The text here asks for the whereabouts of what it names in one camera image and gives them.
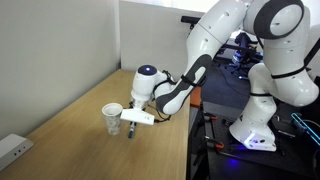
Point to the orange black clamp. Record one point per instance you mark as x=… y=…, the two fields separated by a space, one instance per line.
x=216 y=144
x=211 y=117

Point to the black office chair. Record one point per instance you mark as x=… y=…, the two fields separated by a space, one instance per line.
x=243 y=41

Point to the clear plastic cup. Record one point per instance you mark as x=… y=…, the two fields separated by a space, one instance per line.
x=113 y=121

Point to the white rectangular box device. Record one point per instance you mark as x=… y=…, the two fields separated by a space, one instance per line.
x=13 y=148

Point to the orange block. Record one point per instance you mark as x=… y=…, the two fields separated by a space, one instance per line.
x=195 y=98

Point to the black camera on stand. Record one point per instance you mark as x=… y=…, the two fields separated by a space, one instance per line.
x=190 y=19

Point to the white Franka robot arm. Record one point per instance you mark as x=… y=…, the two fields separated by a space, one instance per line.
x=213 y=33

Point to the cyan LED strip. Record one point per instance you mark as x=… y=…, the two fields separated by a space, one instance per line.
x=301 y=125

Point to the green marker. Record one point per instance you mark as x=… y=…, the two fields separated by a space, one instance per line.
x=132 y=134

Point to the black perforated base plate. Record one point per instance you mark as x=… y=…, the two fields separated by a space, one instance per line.
x=233 y=166

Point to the white partition board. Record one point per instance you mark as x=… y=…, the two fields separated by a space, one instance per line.
x=153 y=33

